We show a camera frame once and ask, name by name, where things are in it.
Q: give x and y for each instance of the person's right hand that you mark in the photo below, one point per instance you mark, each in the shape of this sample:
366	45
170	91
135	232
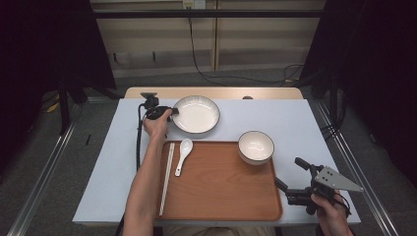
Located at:
331	218

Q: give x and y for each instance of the metal floor rail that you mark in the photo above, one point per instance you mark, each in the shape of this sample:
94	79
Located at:
49	170
360	157

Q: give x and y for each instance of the small black stick on floor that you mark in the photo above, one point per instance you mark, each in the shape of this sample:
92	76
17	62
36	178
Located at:
88	139

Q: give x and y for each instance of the white ceramic spoon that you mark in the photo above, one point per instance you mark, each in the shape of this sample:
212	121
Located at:
185	147

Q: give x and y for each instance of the white wall socket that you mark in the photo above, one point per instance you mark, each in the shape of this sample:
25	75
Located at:
194	4

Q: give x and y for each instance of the white table cover sheet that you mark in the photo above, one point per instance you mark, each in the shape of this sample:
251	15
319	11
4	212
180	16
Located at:
288	118

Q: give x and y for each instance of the white plate with dark rim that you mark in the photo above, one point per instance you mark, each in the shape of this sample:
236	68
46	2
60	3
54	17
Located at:
196	114

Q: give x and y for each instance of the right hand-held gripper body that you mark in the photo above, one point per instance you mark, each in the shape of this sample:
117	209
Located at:
334	180

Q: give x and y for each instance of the white chopstick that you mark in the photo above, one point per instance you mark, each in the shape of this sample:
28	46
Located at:
169	167
165	183

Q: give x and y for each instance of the light wooden table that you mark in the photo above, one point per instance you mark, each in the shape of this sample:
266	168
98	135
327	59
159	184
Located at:
229	92

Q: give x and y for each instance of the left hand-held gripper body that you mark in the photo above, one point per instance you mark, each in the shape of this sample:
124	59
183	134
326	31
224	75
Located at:
152	105

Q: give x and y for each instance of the yellow strip on floor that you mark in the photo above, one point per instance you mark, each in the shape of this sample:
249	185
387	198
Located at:
52	107

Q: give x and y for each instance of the person's left hand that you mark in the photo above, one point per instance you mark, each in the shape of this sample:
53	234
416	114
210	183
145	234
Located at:
157	128

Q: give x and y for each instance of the black curtain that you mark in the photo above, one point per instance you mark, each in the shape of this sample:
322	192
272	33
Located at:
377	65
49	49

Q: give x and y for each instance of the person's beige trousers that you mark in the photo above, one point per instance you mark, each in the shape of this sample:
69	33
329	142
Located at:
219	232

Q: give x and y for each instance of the black horizontal bar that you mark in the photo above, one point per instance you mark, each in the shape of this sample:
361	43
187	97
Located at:
209	13

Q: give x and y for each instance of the brown wooden tray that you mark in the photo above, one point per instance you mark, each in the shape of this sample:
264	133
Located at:
223	193

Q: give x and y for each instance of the black metal stand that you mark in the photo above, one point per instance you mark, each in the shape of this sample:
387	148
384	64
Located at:
333	98
64	108

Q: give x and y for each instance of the white bowl with dark rim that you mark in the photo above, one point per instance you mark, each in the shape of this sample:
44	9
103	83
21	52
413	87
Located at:
255	147

